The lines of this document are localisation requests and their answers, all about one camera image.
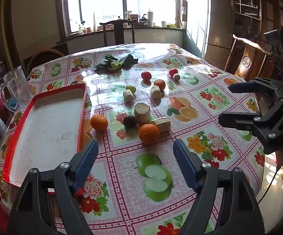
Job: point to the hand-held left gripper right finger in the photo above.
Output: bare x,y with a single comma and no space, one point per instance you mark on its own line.
184,161

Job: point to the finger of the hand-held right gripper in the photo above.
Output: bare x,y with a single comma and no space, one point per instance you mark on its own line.
237,121
251,85

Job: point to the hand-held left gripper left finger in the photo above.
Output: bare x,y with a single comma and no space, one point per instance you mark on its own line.
87,161

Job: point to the orange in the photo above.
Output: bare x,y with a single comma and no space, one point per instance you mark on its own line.
149,133
99,122
160,84

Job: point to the red cardboard tray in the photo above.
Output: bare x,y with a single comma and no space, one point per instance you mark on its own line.
48,129

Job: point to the dark purple plum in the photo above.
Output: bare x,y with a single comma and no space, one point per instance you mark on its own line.
130,121

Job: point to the thick sugarcane piece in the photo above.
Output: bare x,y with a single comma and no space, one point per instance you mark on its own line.
142,112

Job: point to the small sugarcane piece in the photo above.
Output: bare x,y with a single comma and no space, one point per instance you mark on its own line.
177,77

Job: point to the floral vinyl tablecloth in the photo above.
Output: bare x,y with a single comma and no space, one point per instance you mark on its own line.
121,156

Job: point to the silver refrigerator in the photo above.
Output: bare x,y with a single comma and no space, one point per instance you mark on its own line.
217,17

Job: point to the red round fruit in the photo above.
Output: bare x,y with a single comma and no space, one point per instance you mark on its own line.
146,75
172,72

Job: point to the green round fruit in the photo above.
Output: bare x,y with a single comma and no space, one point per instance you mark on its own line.
131,88

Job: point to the clear plastic pitcher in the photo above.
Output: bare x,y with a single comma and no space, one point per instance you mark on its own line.
17,90

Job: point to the bok choy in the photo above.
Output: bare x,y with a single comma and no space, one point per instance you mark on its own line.
115,63

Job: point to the white cup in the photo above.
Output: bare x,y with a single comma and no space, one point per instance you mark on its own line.
163,24

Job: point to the round rattan chair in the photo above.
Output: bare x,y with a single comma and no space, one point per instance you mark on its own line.
45,51

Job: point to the white thermos bottle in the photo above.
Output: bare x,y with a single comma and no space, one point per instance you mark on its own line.
150,18

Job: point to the dark kettle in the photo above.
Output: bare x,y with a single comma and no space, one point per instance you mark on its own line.
143,21

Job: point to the brown jar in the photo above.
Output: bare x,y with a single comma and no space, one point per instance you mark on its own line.
88,29

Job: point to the small clear bottle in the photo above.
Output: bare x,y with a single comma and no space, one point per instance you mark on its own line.
80,28

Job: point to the dark wooden chair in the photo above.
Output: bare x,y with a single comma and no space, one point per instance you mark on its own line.
118,31

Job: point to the white cone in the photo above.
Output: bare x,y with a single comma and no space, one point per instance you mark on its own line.
94,22

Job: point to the white spray bottle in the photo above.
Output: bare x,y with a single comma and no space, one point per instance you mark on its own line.
128,17

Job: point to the wooden wall shelf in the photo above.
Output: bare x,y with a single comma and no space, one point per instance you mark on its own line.
246,2

